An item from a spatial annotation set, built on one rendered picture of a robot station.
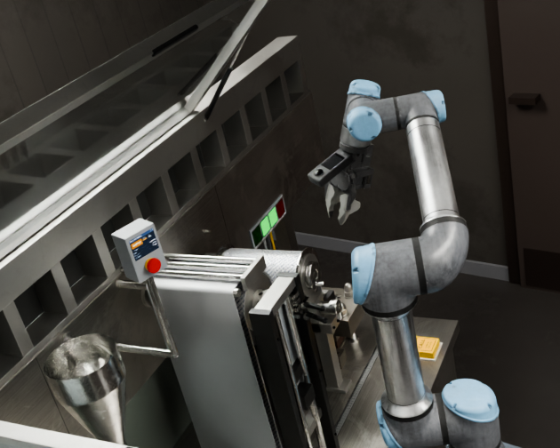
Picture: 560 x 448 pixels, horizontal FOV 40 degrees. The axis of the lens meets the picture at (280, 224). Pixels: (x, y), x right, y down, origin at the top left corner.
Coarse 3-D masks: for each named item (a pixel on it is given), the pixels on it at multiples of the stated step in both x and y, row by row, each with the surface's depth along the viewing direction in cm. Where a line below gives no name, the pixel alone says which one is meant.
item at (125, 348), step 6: (66, 336) 173; (72, 336) 174; (120, 348) 166; (126, 348) 165; (132, 348) 165; (138, 348) 164; (144, 348) 163; (150, 348) 163; (156, 348) 162; (162, 348) 162; (150, 354) 163; (156, 354) 162; (162, 354) 161; (168, 354) 160
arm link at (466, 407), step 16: (448, 384) 176; (464, 384) 176; (480, 384) 175; (448, 400) 172; (464, 400) 171; (480, 400) 171; (448, 416) 172; (464, 416) 169; (480, 416) 169; (496, 416) 172; (448, 432) 172; (464, 432) 171; (480, 432) 171; (496, 432) 174
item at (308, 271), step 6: (312, 264) 205; (318, 264) 209; (306, 270) 205; (312, 270) 205; (318, 270) 209; (306, 276) 204; (312, 276) 205; (318, 276) 209; (306, 282) 205; (312, 282) 205; (312, 288) 206
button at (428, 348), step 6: (420, 342) 225; (426, 342) 225; (432, 342) 224; (438, 342) 225; (420, 348) 223; (426, 348) 222; (432, 348) 222; (420, 354) 222; (426, 354) 221; (432, 354) 220
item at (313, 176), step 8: (336, 152) 192; (344, 152) 191; (328, 160) 190; (336, 160) 189; (344, 160) 189; (352, 160) 191; (320, 168) 189; (328, 168) 188; (336, 168) 188; (344, 168) 190; (312, 176) 188; (320, 176) 187; (328, 176) 187; (320, 184) 187
